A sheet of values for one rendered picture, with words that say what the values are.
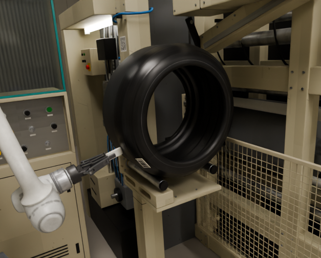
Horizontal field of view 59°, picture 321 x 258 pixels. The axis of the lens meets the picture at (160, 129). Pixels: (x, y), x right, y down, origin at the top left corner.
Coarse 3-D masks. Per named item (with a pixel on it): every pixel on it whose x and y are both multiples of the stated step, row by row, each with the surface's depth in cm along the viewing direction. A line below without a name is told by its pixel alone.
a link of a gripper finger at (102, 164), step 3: (105, 159) 114; (108, 159) 115; (99, 162) 113; (102, 162) 113; (105, 162) 114; (96, 165) 111; (99, 165) 112; (102, 165) 113; (105, 165) 114; (90, 168) 110; (93, 168) 110; (96, 168) 111; (99, 168) 112; (90, 171) 109; (96, 171) 111; (90, 174) 109; (93, 174) 110
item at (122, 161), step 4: (120, 156) 147; (120, 160) 147; (124, 160) 149; (128, 160) 149; (120, 164) 148; (124, 164) 149; (120, 168) 149; (124, 168) 149; (128, 168) 151; (120, 172) 150
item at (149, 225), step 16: (128, 0) 135; (144, 0) 140; (128, 16) 137; (144, 16) 141; (128, 32) 139; (144, 32) 143; (128, 48) 141; (144, 208) 164; (144, 224) 166; (160, 224) 172; (144, 240) 169; (160, 240) 175; (144, 256) 174; (160, 256) 177
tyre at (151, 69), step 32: (128, 64) 117; (160, 64) 109; (192, 64) 115; (128, 96) 108; (192, 96) 154; (224, 96) 128; (128, 128) 109; (192, 128) 157; (224, 128) 131; (160, 160) 117; (192, 160) 126
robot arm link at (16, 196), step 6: (48, 174) 108; (42, 180) 104; (48, 180) 105; (54, 186) 105; (18, 192) 101; (12, 198) 101; (18, 198) 100; (18, 204) 100; (18, 210) 101; (24, 210) 101
